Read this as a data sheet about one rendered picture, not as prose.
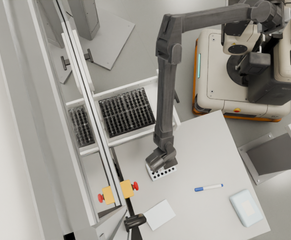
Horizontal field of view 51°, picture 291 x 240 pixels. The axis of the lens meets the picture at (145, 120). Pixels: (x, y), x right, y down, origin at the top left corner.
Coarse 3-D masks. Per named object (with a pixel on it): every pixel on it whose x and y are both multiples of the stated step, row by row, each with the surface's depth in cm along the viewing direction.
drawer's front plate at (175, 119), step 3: (156, 72) 143; (156, 75) 145; (174, 108) 137; (174, 111) 136; (174, 114) 136; (174, 117) 136; (177, 117) 136; (174, 120) 138; (177, 120) 135; (177, 123) 135; (180, 123) 135; (177, 126) 135; (174, 129) 144; (177, 129) 142
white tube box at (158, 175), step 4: (148, 168) 142; (172, 168) 146; (152, 172) 145; (156, 172) 145; (160, 172) 142; (164, 172) 142; (168, 172) 142; (172, 172) 145; (152, 176) 141; (156, 176) 142; (160, 176) 142; (152, 180) 144
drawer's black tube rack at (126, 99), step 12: (120, 96) 140; (132, 96) 140; (108, 108) 138; (120, 108) 139; (132, 108) 142; (144, 108) 142; (108, 120) 137; (120, 120) 137; (132, 120) 141; (144, 120) 141; (108, 132) 136; (120, 132) 136
